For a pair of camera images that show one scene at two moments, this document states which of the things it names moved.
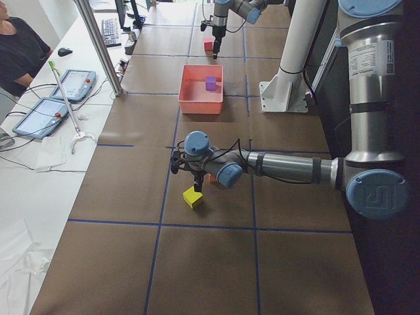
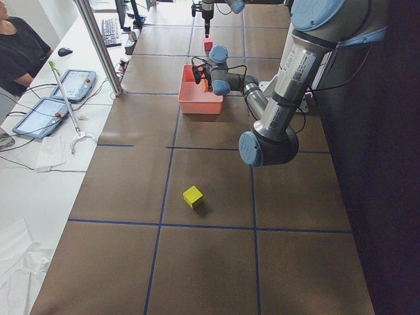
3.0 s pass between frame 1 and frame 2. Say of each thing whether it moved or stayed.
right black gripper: moved
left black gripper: moved
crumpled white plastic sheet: stayed
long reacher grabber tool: stayed
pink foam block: stayed
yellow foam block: stayed
